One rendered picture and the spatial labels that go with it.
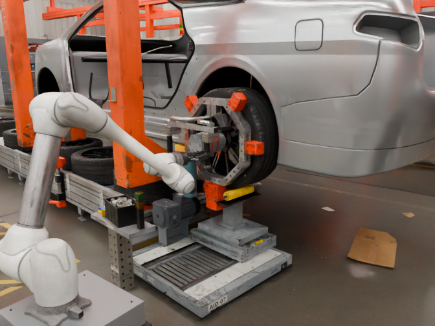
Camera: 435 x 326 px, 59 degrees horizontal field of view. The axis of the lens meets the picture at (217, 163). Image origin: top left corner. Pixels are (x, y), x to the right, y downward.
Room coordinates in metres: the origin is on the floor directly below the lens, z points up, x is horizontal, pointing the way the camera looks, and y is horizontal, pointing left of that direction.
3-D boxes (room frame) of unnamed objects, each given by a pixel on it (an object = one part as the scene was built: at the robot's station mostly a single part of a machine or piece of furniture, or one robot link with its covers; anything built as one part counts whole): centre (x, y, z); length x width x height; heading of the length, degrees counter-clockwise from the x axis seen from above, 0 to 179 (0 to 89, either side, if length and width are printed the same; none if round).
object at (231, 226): (2.53, -0.11, 0.32); 0.40 x 0.30 x 0.28; 45
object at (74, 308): (1.29, 0.60, 0.43); 0.22 x 0.18 x 0.06; 59
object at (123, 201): (2.07, 0.54, 0.51); 0.20 x 0.14 x 0.13; 36
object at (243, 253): (2.53, -0.11, 0.13); 0.50 x 0.36 x 0.10; 45
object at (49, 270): (1.31, 0.62, 0.57); 0.18 x 0.16 x 0.22; 59
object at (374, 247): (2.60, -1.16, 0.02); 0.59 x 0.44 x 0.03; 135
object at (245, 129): (2.41, 0.01, 0.85); 0.54 x 0.07 x 0.54; 45
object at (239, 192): (2.40, -0.14, 0.51); 0.29 x 0.06 x 0.06; 135
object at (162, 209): (2.60, 0.26, 0.26); 0.42 x 0.18 x 0.35; 135
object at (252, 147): (2.19, -0.21, 0.85); 0.09 x 0.08 x 0.07; 45
